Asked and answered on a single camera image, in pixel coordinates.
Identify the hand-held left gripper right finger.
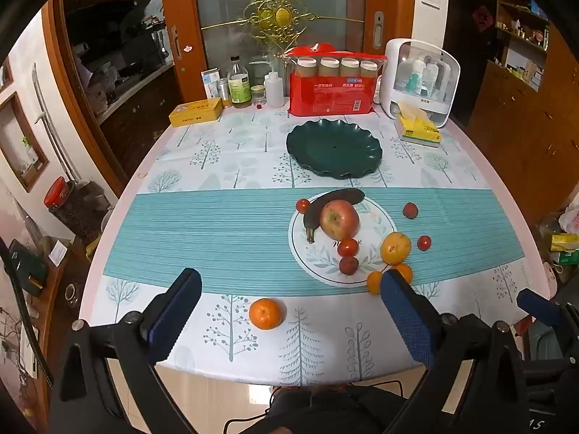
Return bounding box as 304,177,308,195
379,269,530,434

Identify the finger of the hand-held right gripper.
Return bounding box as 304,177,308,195
516,288,579,360

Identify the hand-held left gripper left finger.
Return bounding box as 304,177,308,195
49,268,202,434

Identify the small mandarin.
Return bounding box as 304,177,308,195
391,263,414,285

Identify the large yellow orange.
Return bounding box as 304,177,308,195
380,231,412,265

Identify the round orange mandarin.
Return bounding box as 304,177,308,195
249,298,283,330

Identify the red apple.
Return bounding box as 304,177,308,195
319,200,360,241

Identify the dark green scalloped plate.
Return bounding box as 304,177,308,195
286,118,383,180

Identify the yellow green carton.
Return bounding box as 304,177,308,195
549,233,579,267

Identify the round white leaf-print placemat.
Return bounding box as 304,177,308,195
288,195,399,286

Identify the overripe dark banana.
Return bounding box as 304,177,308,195
303,188,365,244

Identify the red-lidded glass jar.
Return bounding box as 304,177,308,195
44,176,109,242

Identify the yellow tissue box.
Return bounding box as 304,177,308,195
393,102,441,148

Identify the wooden cabinet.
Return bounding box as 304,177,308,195
468,0,579,229

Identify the yellow flat box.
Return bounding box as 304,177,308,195
169,98,222,128

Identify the white cosmetic storage box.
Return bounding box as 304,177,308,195
379,38,461,128

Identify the red plastic package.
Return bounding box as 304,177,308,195
280,43,389,117

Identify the small white blue box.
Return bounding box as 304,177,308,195
201,69,221,99

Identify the teal bottle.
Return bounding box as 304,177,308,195
406,61,425,93

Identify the glass bottle green label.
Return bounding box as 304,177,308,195
227,55,252,109

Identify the white squeeze bottle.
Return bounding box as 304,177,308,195
249,60,284,109

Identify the wooden glass door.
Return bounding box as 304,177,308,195
157,0,416,110

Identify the gold door ornament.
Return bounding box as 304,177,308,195
201,0,365,50

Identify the black cable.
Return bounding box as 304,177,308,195
0,237,50,385

